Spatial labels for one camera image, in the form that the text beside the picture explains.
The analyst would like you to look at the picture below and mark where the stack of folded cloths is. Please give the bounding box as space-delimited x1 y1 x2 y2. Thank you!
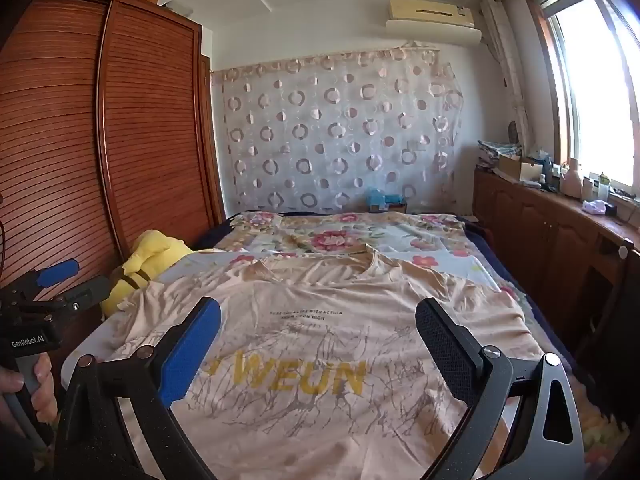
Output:
477 140 523 168

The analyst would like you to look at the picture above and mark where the white flowered bedsheet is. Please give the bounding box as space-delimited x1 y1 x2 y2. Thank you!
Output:
60 247 531 480

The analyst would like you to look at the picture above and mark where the open cardboard box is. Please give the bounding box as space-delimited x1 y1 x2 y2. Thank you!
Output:
497 154 543 184

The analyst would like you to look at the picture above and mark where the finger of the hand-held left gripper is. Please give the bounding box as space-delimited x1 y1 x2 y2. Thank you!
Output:
20 258 81 291
47 275 112 314

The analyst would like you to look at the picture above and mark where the pink bottle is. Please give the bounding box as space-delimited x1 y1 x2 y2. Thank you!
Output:
560 157 582 197

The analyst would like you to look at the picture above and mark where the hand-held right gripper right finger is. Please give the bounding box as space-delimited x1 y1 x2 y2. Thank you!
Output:
415 297 586 480

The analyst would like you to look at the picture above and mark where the pink floral blanket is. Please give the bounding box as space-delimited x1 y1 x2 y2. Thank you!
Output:
220 210 481 262

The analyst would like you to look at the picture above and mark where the window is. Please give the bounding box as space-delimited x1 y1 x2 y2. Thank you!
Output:
522 0 640 196

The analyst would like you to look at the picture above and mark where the wooden slatted wardrobe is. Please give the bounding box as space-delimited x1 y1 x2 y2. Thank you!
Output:
0 0 226 396

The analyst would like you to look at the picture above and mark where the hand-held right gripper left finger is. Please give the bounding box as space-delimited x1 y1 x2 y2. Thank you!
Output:
54 296 223 480

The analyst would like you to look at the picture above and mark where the yellow plush toy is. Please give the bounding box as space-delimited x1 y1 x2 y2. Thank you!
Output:
100 229 193 317

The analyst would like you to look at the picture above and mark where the beige window curtain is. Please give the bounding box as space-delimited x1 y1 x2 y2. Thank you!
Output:
480 0 531 156

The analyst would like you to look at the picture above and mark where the blue plastic pack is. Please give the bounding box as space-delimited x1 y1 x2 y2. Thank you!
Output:
366 187 404 206

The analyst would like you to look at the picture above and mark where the person's left hand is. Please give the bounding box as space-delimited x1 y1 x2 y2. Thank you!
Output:
0 353 58 434

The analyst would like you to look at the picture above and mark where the teal tissue pack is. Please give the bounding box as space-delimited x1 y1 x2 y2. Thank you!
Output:
530 147 556 176

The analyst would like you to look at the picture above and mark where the wooden sideboard cabinet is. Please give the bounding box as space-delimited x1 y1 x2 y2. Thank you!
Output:
472 167 640 426

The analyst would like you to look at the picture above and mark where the wall air conditioner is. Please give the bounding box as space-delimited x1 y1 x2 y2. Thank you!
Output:
385 0 483 45

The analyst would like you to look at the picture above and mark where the beige t-shirt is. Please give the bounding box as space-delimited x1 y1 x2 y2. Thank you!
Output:
102 245 546 480

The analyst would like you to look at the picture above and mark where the sheer circle-patterned curtain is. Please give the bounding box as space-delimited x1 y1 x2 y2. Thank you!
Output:
210 45 466 216

